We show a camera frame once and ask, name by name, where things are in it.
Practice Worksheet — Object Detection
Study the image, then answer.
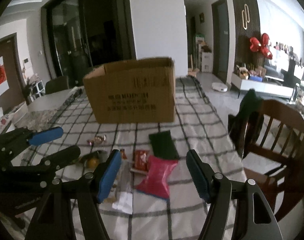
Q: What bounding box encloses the brown round pastry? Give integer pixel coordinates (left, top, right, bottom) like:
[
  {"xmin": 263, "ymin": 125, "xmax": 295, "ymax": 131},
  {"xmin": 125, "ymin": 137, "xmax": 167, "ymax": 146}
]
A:
[{"xmin": 86, "ymin": 157, "xmax": 100, "ymax": 170}]

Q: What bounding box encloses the dark brown gold snack bag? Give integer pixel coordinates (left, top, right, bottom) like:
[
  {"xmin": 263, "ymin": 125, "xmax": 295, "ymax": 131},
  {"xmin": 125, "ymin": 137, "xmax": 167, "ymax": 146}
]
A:
[{"xmin": 77, "ymin": 150, "xmax": 108, "ymax": 166}]

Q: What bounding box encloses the pink snack bag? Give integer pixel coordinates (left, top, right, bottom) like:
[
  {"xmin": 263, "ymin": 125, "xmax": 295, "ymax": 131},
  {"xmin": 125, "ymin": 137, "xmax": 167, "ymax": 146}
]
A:
[{"xmin": 135, "ymin": 155, "xmax": 178, "ymax": 200}]

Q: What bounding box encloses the red snack packet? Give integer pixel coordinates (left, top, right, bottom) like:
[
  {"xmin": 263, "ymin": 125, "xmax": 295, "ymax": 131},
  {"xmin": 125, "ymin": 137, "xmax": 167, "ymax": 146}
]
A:
[{"xmin": 130, "ymin": 150, "xmax": 149, "ymax": 175}]

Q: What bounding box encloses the floral tissue box cover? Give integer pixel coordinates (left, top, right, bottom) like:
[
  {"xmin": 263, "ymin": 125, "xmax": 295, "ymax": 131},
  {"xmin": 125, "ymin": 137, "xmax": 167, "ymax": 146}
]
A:
[{"xmin": 0, "ymin": 107, "xmax": 13, "ymax": 135}]

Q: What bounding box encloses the floral table runner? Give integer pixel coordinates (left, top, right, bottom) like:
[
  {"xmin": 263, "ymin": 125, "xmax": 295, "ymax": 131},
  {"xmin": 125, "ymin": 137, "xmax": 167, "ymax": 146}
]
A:
[{"xmin": 12, "ymin": 109, "xmax": 59, "ymax": 132}]

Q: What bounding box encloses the clear long snack bar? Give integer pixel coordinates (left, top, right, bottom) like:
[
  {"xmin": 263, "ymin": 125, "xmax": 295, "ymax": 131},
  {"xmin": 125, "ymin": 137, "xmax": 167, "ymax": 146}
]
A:
[{"xmin": 112, "ymin": 148, "xmax": 133, "ymax": 215}]

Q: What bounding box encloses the gold wrapped candy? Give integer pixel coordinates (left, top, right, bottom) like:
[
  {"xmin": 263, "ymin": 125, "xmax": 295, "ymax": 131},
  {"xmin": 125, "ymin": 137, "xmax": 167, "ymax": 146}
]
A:
[{"xmin": 87, "ymin": 135, "xmax": 106, "ymax": 146}]

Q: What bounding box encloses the dark chair back left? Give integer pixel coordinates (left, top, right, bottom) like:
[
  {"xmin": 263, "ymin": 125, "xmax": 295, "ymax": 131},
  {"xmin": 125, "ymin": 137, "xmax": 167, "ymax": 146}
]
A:
[{"xmin": 45, "ymin": 76, "xmax": 70, "ymax": 95}]

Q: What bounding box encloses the wooden dining chair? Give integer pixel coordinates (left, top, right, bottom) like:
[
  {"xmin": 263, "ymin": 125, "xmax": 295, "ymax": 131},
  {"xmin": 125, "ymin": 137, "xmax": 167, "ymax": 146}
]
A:
[{"xmin": 237, "ymin": 99, "xmax": 304, "ymax": 222}]

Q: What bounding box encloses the grey checked tablecloth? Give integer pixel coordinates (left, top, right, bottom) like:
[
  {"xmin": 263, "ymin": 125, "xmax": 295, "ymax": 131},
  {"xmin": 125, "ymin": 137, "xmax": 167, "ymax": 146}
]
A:
[{"xmin": 22, "ymin": 77, "xmax": 246, "ymax": 239}]

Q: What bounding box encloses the black garment on chair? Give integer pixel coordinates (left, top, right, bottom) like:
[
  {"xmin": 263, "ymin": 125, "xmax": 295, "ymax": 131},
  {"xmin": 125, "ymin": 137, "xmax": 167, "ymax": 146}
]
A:
[{"xmin": 228, "ymin": 89, "xmax": 264, "ymax": 159}]

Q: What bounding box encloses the dark green flat packet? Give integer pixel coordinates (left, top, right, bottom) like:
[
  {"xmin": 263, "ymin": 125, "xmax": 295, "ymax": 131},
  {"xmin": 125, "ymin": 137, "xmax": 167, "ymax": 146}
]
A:
[{"xmin": 149, "ymin": 131, "xmax": 179, "ymax": 160}]

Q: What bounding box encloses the brown cardboard box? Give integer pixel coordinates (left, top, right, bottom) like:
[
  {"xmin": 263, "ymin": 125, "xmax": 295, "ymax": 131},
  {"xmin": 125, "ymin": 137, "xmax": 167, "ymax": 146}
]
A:
[{"xmin": 83, "ymin": 57, "xmax": 175, "ymax": 124}]

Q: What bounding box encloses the white low tv cabinet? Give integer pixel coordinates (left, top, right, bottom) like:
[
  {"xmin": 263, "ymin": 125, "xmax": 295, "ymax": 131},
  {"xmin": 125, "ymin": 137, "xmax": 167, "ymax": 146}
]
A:
[{"xmin": 231, "ymin": 74, "xmax": 294, "ymax": 99}]

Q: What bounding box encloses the red balloon decoration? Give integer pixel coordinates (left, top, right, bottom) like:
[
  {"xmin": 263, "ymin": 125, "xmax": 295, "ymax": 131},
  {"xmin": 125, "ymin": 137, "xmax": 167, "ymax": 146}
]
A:
[{"xmin": 249, "ymin": 33, "xmax": 273, "ymax": 60}]

